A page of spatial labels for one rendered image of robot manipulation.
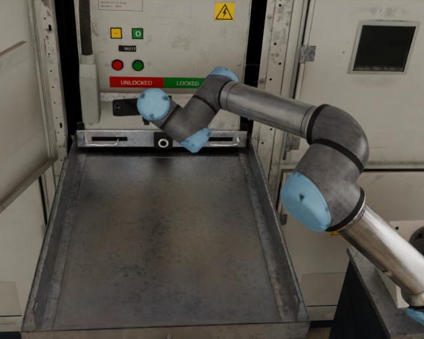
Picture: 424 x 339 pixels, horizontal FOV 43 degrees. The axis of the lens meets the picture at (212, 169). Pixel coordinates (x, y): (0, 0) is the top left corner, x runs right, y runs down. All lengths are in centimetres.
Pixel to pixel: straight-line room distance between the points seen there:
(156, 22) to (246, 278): 75
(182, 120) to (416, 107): 82
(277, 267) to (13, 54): 86
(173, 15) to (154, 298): 78
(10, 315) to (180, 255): 102
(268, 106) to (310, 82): 44
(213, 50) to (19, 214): 83
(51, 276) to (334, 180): 68
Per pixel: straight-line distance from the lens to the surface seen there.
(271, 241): 140
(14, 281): 208
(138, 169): 165
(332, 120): 110
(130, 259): 133
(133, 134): 170
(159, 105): 126
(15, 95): 154
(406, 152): 187
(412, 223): 150
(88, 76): 152
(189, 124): 128
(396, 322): 144
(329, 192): 103
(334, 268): 211
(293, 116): 116
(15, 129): 156
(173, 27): 157
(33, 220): 187
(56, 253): 137
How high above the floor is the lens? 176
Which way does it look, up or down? 33 degrees down
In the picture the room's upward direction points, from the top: 4 degrees clockwise
